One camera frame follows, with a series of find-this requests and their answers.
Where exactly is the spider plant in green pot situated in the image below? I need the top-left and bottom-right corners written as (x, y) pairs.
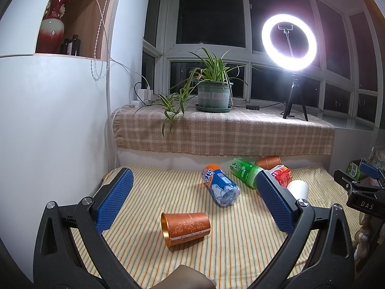
top-left (135, 47), bottom-right (249, 138)

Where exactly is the ring light on tripod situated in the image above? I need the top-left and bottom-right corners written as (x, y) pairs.
top-left (261, 14), bottom-right (317, 121)

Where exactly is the green label plastic bottle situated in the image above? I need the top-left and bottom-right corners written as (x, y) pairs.
top-left (230, 157), bottom-right (263, 189)

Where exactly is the blue label plastic bottle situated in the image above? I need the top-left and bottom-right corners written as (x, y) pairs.
top-left (202, 164), bottom-right (240, 207)

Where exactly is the white power strip with chargers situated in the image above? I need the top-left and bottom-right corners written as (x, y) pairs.
top-left (131, 82), bottom-right (154, 108)

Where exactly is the red white ceramic vase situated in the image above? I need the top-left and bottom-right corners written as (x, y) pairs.
top-left (36, 0), bottom-right (72, 53)

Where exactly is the striped yellow table cloth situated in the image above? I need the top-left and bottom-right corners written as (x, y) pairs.
top-left (69, 163), bottom-right (362, 289)

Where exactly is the green cardboard box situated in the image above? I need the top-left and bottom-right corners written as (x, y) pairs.
top-left (346, 158), bottom-right (368, 181)

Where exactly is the dark bottle on shelf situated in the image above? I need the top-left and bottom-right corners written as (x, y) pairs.
top-left (59, 35), bottom-right (81, 56)

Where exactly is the orange patterned metal cup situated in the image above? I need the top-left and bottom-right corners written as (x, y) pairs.
top-left (160, 213), bottom-right (211, 247)

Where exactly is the red label plastic bottle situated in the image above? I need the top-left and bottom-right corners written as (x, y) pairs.
top-left (269, 165), bottom-right (292, 187)

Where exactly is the beige plaid sill cloth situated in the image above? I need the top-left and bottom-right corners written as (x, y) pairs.
top-left (114, 106), bottom-right (335, 157)

